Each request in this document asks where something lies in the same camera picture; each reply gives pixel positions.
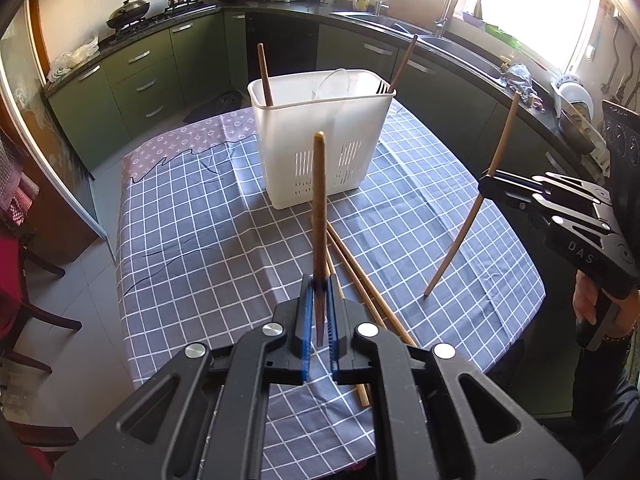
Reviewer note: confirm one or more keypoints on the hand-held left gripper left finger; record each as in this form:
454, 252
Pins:
311, 355

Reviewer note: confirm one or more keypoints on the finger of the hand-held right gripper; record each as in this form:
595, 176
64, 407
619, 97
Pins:
560, 190
510, 195

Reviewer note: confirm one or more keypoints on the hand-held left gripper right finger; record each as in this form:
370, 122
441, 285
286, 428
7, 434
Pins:
334, 360

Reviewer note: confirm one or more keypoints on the patterned wooden chopstick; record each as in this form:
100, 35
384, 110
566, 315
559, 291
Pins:
320, 200

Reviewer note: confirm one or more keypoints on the dark fork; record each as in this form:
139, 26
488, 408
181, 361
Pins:
382, 88

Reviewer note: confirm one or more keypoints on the clear plastic spoon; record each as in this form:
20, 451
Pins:
332, 85

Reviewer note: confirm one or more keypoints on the white plastic utensil holder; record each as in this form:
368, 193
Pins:
300, 130

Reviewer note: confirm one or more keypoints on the dark wooden chopstick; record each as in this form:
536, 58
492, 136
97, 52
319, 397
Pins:
265, 77

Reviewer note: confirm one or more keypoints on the person's right forearm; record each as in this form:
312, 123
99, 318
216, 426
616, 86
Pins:
605, 390

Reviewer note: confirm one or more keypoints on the person's right hand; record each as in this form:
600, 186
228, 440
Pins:
586, 300

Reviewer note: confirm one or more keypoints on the white plate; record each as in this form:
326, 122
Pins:
575, 95

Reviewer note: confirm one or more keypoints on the crumpled blue bag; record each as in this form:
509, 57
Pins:
517, 77

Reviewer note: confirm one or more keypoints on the steel kitchen sink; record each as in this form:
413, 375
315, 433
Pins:
450, 50

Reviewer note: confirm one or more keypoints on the blue checked tablecloth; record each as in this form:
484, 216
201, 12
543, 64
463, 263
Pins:
200, 240

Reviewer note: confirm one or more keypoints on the tall steel faucet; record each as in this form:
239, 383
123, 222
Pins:
442, 25

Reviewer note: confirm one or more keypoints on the kitchen window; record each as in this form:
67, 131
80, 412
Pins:
525, 0

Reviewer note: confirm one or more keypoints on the wooden cutting board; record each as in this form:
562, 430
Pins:
415, 5

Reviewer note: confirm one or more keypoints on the white mug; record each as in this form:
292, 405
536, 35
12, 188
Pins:
361, 4

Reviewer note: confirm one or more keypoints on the dark kitchen countertop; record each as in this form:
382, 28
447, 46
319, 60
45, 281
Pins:
330, 9

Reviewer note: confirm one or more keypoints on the dark wooden chair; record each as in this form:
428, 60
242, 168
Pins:
35, 445

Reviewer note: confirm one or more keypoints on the red cushioned wooden chair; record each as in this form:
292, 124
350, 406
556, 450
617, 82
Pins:
15, 285

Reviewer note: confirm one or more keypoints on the red checked apron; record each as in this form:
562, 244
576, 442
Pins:
12, 180

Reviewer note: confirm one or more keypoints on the gas stove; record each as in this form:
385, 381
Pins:
165, 16

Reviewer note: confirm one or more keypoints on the white plastic bag green print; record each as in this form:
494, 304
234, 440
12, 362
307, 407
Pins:
60, 71

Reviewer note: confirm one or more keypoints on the black wok with lid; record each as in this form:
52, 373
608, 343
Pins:
127, 12

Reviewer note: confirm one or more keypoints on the metal wall pipes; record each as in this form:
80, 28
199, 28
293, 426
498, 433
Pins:
616, 50

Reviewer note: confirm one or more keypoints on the wooden door frame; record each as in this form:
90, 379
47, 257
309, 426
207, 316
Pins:
65, 210

